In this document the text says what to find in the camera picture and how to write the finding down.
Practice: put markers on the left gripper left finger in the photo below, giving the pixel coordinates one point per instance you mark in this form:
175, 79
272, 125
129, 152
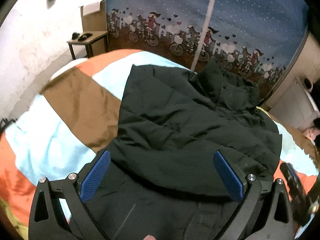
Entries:
47, 220

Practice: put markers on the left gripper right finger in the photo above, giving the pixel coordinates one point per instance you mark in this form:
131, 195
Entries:
267, 200

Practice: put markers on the dark green padded jacket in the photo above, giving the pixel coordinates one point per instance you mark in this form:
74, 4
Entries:
162, 181

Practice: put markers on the pile of clothes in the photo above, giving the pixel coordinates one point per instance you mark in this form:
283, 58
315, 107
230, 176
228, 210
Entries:
312, 132

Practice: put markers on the person's left hand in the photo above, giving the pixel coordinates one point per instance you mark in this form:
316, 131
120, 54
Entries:
149, 237

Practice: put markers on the colourful striped bed cover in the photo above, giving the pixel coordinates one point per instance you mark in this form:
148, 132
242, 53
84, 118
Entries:
75, 116

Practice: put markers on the white drawer cabinet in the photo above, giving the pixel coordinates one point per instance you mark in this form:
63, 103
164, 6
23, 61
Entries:
296, 107

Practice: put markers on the wooden wardrobe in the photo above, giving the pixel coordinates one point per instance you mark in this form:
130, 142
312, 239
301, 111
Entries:
306, 65

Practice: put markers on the small dark side table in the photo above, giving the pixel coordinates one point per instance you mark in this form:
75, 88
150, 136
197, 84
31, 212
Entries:
97, 36

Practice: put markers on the black objects on table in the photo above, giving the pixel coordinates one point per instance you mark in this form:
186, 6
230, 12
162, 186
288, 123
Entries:
80, 37

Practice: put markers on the blue fabric wardrobe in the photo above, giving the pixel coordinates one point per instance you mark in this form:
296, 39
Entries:
255, 39

